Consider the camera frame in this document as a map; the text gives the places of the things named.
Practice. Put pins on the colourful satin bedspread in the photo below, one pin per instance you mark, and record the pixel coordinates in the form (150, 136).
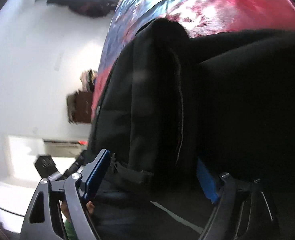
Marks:
(198, 17)

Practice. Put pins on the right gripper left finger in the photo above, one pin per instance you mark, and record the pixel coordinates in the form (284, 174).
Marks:
(43, 219)

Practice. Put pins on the person's hand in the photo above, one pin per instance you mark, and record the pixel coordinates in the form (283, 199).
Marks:
(64, 209)

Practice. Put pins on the dark clothes hanging on wall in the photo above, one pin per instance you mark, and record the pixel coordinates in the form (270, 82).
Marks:
(89, 8)

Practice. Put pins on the brown wooden cabinet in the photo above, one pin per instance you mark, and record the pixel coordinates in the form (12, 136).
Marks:
(79, 107)

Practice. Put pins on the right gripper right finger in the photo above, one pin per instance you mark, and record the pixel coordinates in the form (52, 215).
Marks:
(242, 209)

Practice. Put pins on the black pants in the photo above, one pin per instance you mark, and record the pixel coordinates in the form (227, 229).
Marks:
(226, 99)

